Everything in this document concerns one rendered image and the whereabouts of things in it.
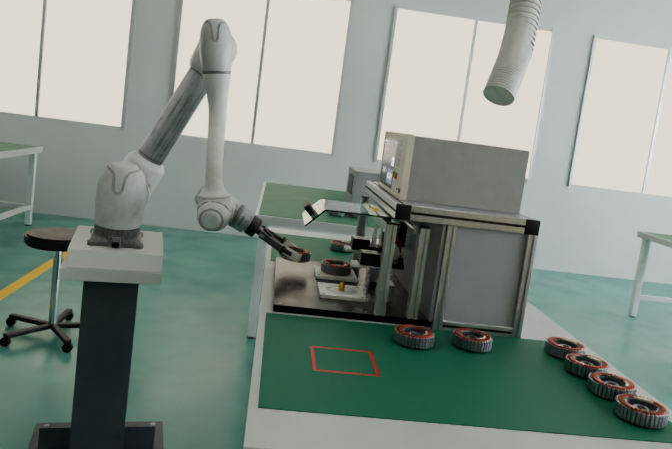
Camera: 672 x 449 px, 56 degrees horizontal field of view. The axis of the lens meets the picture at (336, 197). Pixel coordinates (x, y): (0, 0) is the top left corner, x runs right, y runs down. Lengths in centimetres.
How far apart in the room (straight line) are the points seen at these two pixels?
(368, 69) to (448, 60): 87
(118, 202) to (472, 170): 117
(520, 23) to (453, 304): 186
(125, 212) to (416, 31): 512
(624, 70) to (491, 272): 591
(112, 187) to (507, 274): 131
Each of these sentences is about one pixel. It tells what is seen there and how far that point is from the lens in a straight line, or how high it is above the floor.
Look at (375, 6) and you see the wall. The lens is 691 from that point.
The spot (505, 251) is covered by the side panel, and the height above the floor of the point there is 101.
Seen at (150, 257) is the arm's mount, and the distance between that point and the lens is 222.
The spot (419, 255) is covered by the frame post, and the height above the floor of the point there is 97.
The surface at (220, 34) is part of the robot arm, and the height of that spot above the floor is 157.
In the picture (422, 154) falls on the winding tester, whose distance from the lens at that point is 196.
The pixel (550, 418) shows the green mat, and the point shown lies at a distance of 153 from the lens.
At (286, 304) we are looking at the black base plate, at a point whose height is 77.
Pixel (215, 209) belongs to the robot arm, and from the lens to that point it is 208.
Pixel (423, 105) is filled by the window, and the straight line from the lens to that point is 691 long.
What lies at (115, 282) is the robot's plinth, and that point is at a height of 71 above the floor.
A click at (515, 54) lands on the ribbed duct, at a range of 336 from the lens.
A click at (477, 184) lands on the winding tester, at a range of 202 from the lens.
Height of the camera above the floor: 132
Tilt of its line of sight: 7 degrees down
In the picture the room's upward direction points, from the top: 8 degrees clockwise
